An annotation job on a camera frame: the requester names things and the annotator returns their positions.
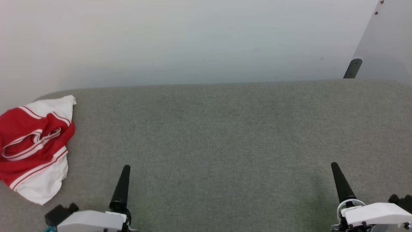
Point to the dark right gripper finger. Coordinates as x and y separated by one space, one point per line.
342 187

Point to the red and white basketball jersey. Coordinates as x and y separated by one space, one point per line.
30 122

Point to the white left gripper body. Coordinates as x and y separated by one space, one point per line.
90 222

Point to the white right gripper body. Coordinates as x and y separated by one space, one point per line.
376 212

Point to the white door panel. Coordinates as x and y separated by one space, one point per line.
389 38

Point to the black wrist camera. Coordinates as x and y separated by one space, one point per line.
59 213
402 202

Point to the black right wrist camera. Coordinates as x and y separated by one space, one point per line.
402 202

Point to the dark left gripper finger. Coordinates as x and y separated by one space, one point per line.
121 188

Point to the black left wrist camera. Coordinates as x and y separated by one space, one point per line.
59 213

